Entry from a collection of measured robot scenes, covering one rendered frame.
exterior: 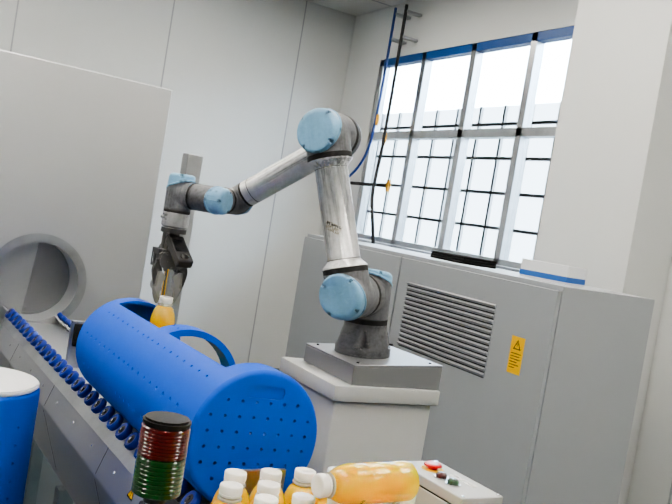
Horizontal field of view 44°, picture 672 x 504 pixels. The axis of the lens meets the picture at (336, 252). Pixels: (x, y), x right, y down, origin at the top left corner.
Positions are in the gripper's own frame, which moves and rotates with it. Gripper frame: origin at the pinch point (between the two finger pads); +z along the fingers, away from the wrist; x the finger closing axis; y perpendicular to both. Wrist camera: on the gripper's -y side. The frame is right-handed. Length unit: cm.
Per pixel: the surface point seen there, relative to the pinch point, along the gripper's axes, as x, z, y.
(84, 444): 19.1, 38.4, -9.4
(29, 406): 36.8, 25.2, -20.8
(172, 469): 41, 4, -123
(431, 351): -151, 22, 67
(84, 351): 20.0, 16.0, 0.4
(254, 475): 7, 20, -82
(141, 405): 20, 16, -49
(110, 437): 17.0, 32.0, -23.0
